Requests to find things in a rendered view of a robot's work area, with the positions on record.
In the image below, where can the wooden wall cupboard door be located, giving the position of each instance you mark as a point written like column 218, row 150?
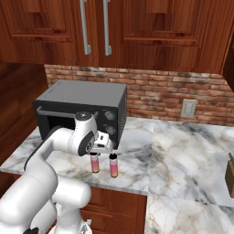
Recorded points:
column 164, row 30
column 42, row 27

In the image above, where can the black toaster oven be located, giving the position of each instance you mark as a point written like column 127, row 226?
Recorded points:
column 88, row 97

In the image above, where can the toaster oven knob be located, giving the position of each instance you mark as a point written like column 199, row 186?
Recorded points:
column 109, row 115
column 111, row 130

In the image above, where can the wooden base cupboard front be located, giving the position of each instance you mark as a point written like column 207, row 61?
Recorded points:
column 117, row 211

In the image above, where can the wooden knife block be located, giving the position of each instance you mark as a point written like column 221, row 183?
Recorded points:
column 230, row 178

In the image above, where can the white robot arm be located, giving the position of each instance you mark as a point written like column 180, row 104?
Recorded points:
column 39, row 170

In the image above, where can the grey wall socket plate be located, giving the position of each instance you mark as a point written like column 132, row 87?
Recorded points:
column 188, row 108

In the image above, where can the pink drink bottle black cap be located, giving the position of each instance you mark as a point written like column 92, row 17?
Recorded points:
column 95, row 164
column 113, row 167

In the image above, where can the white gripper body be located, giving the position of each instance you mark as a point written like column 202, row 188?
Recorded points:
column 103, row 148

